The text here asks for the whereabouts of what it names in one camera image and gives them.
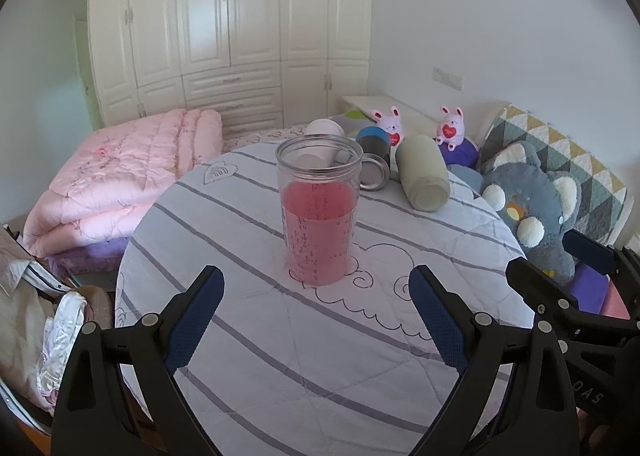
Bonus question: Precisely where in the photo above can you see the clear cup pink insert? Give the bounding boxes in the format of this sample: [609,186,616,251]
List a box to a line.
[276,135,363,287]

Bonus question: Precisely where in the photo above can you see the white paper cup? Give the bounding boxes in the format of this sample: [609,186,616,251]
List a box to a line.
[299,118,345,169]

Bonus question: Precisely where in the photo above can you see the grey bear plush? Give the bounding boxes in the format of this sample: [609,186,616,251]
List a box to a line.
[448,141,582,286]

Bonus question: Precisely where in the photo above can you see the beige clothes pile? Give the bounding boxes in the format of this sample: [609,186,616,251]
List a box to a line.
[1,228,114,414]

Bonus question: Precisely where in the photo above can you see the purple folded blanket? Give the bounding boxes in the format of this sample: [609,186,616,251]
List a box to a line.
[46,237,129,277]

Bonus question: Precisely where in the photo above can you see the striped grey white tablecloth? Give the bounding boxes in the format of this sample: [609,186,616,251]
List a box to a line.
[116,143,534,455]

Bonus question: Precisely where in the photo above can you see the purple cushion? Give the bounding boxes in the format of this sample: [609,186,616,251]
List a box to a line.
[438,138,480,169]

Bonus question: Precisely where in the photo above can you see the sage green tumbler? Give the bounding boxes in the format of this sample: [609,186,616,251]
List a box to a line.
[395,134,450,212]

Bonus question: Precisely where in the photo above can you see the right pink bunny plush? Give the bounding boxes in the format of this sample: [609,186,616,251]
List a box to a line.
[435,107,465,152]

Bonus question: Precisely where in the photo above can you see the pink bunny plush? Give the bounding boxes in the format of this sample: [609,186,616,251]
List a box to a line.
[435,107,465,152]
[370,106,404,148]

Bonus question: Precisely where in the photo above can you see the folded pink quilt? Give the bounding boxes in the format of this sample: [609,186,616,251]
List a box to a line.
[23,109,224,258]

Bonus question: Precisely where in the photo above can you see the blue black metal can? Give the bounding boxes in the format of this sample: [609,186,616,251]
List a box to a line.
[356,126,390,192]

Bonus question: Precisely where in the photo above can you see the left pink bunny plush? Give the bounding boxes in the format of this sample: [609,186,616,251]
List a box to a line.
[370,106,404,148]

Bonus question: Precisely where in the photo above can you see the grey sun patterned pillow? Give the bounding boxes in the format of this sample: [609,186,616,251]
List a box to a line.
[341,108,375,133]

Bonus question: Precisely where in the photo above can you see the heart patterned bedsheet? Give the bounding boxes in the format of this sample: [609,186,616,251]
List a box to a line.
[222,124,307,153]

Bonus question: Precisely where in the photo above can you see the cream white wardrobe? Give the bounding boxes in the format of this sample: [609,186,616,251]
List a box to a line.
[88,0,372,136]

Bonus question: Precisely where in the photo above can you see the white wall socket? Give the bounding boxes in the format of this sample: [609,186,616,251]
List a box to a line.
[432,67,463,91]

